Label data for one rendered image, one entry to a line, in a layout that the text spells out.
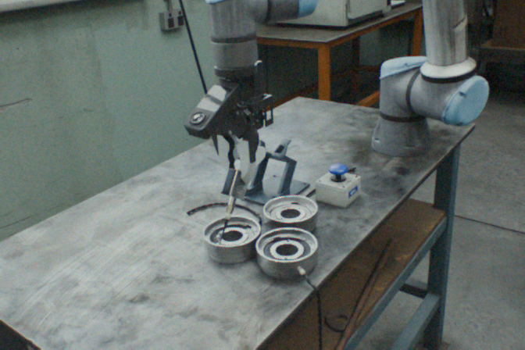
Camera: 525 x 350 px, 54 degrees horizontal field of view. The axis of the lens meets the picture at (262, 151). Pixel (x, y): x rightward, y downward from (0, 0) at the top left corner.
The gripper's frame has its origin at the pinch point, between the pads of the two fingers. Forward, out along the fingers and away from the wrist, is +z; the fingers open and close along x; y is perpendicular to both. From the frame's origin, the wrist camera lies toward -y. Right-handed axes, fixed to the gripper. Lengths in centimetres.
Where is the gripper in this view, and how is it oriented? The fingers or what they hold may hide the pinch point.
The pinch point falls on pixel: (237, 177)
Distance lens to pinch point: 92.5
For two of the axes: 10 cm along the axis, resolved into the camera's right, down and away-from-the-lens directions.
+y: 5.8, -3.5, 7.4
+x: -8.1, -1.8, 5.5
